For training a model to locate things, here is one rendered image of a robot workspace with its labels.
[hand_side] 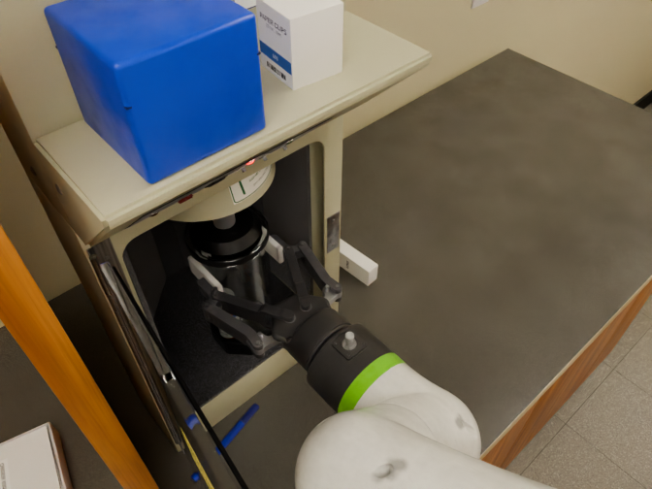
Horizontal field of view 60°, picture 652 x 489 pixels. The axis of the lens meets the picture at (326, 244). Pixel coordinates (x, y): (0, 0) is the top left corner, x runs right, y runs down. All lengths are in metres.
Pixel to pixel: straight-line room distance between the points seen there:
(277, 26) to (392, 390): 0.36
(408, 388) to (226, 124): 0.33
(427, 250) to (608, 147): 0.57
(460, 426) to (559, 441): 1.49
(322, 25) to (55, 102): 0.21
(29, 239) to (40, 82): 0.65
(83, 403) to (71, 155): 0.22
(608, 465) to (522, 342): 1.10
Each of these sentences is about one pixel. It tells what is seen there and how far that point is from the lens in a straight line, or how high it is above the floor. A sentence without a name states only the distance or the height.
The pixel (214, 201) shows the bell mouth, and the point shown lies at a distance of 0.64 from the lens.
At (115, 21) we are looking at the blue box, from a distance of 0.40.
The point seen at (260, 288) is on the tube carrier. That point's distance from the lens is 0.78.
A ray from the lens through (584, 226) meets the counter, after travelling 1.27.
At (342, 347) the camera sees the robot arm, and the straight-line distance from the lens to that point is 0.62.
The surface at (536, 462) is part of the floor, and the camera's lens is 2.01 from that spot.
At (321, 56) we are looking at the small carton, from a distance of 0.48.
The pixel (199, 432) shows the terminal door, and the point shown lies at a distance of 0.42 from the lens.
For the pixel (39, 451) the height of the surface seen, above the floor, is 0.98.
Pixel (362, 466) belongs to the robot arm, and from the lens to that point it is 0.46.
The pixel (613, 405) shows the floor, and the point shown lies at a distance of 2.20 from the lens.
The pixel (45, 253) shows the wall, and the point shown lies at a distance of 1.12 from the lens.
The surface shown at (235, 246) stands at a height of 1.25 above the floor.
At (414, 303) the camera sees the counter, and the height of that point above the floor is 0.94.
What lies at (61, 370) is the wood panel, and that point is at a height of 1.37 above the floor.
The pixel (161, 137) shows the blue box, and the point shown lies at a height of 1.54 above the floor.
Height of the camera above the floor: 1.76
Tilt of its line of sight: 47 degrees down
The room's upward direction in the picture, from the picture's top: straight up
